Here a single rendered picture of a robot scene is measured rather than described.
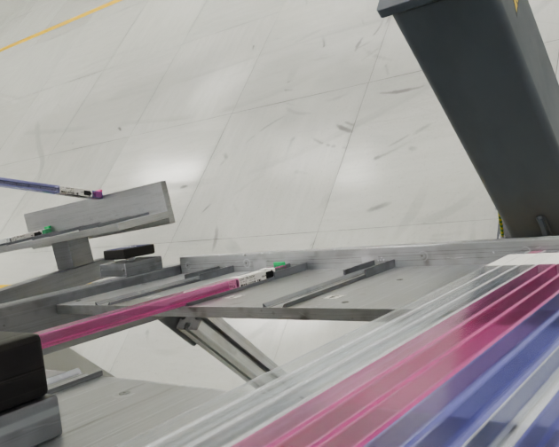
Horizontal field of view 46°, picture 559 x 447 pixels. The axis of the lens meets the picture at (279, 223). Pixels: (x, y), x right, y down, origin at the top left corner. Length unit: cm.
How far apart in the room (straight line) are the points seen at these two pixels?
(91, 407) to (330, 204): 160
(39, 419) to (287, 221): 168
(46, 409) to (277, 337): 144
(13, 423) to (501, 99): 103
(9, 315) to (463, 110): 83
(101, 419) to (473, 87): 97
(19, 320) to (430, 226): 117
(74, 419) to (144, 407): 3
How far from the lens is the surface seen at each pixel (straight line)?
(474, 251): 65
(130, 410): 33
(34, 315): 74
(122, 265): 82
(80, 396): 37
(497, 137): 127
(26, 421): 30
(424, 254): 67
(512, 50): 113
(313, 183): 200
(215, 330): 97
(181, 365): 189
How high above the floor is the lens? 123
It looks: 39 degrees down
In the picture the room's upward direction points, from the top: 42 degrees counter-clockwise
